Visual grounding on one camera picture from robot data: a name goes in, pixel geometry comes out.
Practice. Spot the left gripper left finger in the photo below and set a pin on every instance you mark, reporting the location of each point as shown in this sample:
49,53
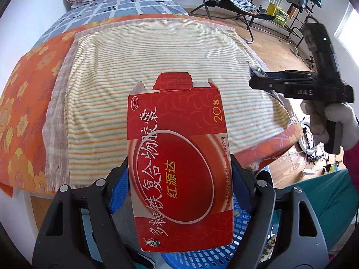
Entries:
118,187

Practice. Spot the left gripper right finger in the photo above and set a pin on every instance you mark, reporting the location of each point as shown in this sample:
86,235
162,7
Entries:
243,184

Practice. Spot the red medicine box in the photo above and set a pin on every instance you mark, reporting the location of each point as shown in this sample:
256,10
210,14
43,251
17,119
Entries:
179,165

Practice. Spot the pink sleeve forearm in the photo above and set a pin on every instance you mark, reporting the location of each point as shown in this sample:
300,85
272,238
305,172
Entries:
351,161

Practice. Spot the striped yellow towel blanket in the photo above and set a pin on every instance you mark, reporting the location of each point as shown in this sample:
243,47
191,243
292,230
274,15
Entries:
85,130

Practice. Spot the yellow crate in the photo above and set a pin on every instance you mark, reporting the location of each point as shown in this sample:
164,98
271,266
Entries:
280,16

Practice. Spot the orange floral bed sheet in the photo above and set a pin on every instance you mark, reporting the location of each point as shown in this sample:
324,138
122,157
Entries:
24,103

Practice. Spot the black folding chair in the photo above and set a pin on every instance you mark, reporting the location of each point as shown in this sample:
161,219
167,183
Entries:
243,8

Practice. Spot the blue checkered bed sheet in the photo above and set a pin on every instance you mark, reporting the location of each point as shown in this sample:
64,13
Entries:
100,10

